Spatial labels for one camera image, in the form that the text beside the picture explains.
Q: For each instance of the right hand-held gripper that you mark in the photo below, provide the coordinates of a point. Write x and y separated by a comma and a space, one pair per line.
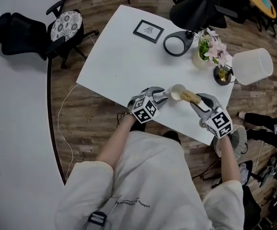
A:
219, 122

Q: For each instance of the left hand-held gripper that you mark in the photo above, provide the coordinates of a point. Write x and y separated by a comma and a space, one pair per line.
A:
143, 109

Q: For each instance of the cream ceramic mug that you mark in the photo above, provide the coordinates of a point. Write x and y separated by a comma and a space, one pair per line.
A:
176, 92

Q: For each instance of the person's right forearm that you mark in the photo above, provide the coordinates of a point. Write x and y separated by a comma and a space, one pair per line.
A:
229, 159

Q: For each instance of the person's left forearm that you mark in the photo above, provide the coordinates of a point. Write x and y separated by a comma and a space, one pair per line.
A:
116, 145

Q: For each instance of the person's right shoe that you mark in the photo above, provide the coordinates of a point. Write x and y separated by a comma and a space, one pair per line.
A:
174, 138

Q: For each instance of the grey pleated basket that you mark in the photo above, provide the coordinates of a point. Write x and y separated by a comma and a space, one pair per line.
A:
240, 140

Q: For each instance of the pink flowers in cream pot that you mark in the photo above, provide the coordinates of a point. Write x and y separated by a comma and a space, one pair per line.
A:
212, 49

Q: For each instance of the white shade brass table lamp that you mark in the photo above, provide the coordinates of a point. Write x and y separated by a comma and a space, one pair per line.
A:
250, 66

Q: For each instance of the black desk lamp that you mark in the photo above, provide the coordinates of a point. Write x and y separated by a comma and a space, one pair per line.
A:
195, 6

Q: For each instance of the floral seat cushion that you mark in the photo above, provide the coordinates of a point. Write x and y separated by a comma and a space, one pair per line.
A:
66, 25

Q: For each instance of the black high-back office chair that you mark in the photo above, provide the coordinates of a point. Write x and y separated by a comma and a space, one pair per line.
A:
21, 35

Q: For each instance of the black picture frame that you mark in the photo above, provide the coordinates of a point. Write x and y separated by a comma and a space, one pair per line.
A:
148, 31

